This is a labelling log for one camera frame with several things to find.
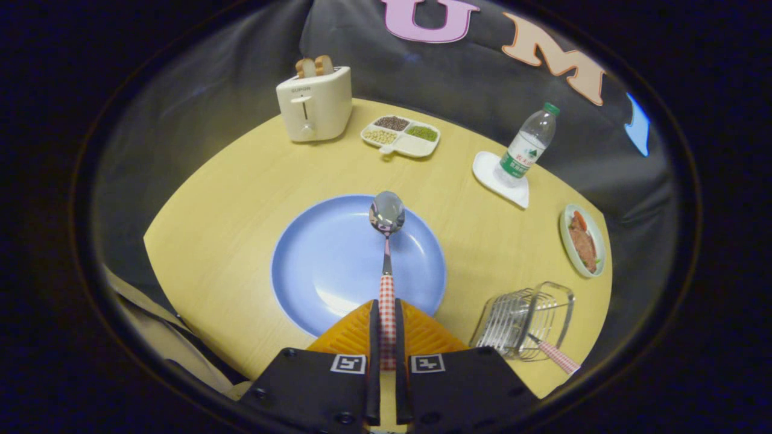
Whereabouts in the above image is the cream toaster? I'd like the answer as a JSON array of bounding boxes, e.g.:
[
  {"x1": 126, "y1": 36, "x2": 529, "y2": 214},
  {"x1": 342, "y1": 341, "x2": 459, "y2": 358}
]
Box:
[{"x1": 276, "y1": 66, "x2": 353, "y2": 143}]

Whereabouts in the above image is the green rimmed plate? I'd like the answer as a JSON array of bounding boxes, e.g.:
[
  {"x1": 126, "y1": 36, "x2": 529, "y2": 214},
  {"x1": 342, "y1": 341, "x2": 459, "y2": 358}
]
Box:
[{"x1": 559, "y1": 203, "x2": 606, "y2": 278}]

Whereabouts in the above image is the white divided dish of beans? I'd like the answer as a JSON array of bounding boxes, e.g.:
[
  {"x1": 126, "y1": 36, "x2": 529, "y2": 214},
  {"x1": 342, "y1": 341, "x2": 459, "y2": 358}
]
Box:
[{"x1": 361, "y1": 115, "x2": 441, "y2": 159}]

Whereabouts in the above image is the fork with checkered red handle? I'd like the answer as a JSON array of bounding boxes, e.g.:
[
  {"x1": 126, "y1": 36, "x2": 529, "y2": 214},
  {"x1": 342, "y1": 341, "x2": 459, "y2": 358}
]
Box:
[{"x1": 528, "y1": 333, "x2": 581, "y2": 376}]

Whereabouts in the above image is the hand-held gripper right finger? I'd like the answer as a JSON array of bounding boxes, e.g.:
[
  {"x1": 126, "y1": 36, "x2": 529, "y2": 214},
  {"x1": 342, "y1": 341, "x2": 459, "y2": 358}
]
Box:
[{"x1": 395, "y1": 298, "x2": 540, "y2": 434}]

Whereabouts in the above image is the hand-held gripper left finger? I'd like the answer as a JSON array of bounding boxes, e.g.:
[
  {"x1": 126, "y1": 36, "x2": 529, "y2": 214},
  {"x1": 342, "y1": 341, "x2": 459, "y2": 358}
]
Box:
[{"x1": 238, "y1": 300, "x2": 382, "y2": 434}]

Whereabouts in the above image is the cooked meat with carrot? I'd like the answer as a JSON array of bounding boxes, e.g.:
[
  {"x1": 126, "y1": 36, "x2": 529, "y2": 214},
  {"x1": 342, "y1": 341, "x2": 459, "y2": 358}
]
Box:
[{"x1": 568, "y1": 210, "x2": 599, "y2": 273}]

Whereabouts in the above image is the wire cutlery rack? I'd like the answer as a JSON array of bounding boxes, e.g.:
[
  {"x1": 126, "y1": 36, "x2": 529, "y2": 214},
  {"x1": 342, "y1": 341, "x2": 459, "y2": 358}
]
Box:
[{"x1": 469, "y1": 281, "x2": 575, "y2": 362}]

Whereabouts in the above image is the white coaster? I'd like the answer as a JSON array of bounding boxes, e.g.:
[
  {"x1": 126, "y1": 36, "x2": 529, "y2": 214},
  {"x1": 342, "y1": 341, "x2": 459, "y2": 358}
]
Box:
[{"x1": 472, "y1": 151, "x2": 530, "y2": 209}]

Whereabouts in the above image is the clear water bottle green cap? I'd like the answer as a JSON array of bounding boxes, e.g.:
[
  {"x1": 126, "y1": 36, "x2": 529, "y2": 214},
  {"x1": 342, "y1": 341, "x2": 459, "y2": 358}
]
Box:
[{"x1": 495, "y1": 102, "x2": 560, "y2": 187}]

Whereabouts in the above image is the blue round plate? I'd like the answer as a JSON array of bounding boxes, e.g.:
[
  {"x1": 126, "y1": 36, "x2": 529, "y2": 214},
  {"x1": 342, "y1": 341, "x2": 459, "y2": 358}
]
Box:
[{"x1": 271, "y1": 193, "x2": 448, "y2": 338}]

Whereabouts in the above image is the spoon with checkered red handle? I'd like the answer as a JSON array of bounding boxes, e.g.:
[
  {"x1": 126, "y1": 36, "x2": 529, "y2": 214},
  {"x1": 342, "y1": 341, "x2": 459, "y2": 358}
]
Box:
[{"x1": 369, "y1": 191, "x2": 406, "y2": 370}]

